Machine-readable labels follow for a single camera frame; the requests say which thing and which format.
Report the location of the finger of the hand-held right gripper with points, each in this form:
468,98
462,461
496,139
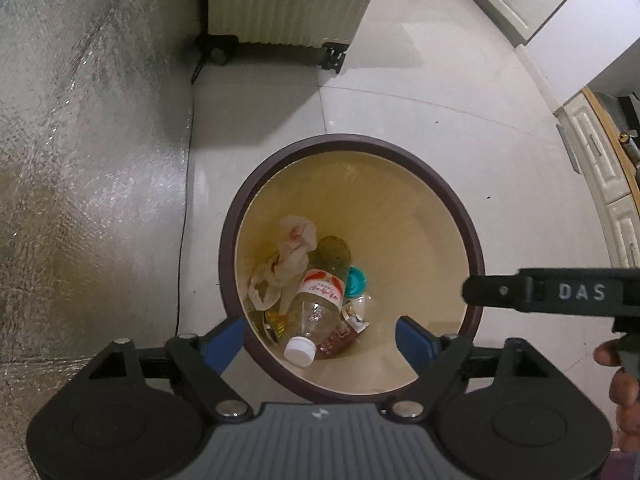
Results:
492,291

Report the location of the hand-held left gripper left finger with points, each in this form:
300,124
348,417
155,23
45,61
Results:
225,347

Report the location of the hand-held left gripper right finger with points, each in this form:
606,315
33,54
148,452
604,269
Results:
415,344

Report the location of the gold foil wrapper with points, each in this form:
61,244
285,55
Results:
272,323

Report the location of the brown snack wrapper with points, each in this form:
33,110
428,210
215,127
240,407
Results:
342,338

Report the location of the beige tissue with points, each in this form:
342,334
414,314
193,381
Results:
262,285

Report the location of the clear red-label plastic bottle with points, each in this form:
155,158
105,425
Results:
315,310

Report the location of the yellow bin with brown rim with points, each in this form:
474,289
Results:
400,210

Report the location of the white red-stained tissue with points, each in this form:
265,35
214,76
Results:
295,240

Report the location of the person's right hand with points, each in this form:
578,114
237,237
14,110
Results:
626,402

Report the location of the teal plastic lid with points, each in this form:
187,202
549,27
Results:
356,282

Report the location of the white wood-topped low cabinet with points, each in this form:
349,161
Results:
585,135

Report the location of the foil-sided white table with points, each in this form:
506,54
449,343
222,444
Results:
75,160

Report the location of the cream ribbed suitcase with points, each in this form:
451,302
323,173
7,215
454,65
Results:
290,0

